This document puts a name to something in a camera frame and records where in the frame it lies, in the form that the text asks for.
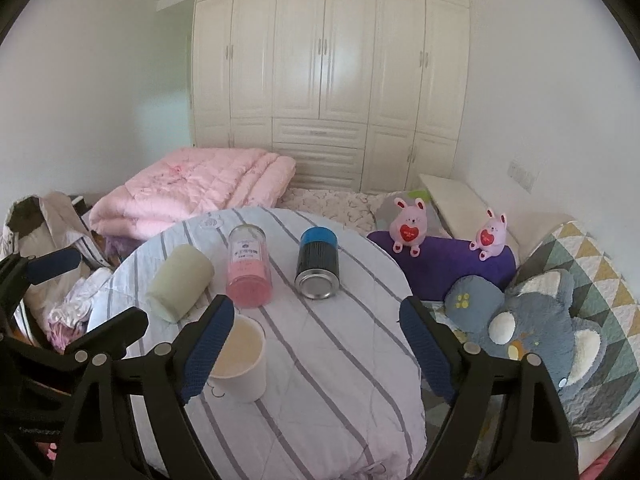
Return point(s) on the cream wardrobe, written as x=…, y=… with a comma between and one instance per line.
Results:
x=325, y=60

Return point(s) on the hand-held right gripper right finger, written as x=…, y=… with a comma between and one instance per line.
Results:
x=425, y=352

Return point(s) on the pink bunny toy with heart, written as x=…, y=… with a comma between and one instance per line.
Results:
x=490, y=235
x=410, y=222

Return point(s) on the pink white clothes pile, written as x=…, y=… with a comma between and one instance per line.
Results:
x=75, y=305

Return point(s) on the clear jar with pink powder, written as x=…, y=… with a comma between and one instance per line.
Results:
x=248, y=280

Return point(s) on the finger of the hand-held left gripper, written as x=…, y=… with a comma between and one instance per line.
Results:
x=52, y=265
x=112, y=332

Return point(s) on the grey green cushion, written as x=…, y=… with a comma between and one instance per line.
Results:
x=386, y=210

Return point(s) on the grey koala plush toy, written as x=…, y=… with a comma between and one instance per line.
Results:
x=540, y=320

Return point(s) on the purple cloth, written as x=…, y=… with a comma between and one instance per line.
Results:
x=120, y=250

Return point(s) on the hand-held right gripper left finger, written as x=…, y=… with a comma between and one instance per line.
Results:
x=206, y=350

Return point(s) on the pale green cup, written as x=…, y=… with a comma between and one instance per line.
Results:
x=180, y=282

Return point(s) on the striped white table cloth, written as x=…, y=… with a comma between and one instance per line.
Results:
x=325, y=370

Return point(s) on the triangle patterned quilt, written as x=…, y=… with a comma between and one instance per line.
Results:
x=600, y=270

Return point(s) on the cream pillow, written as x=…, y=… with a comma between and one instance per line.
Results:
x=540, y=230

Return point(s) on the floral bed sheet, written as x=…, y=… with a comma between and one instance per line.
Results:
x=330, y=207

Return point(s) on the pink quilt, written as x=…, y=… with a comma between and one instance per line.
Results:
x=200, y=185

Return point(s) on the white pillow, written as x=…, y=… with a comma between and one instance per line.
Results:
x=460, y=200

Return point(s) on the purple pillow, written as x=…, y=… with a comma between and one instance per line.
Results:
x=440, y=266

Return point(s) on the white paper cup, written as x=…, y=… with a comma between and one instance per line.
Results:
x=245, y=377

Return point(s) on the black can with blue lid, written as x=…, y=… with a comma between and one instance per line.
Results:
x=317, y=260

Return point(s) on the white wall switch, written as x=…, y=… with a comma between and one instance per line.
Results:
x=524, y=175

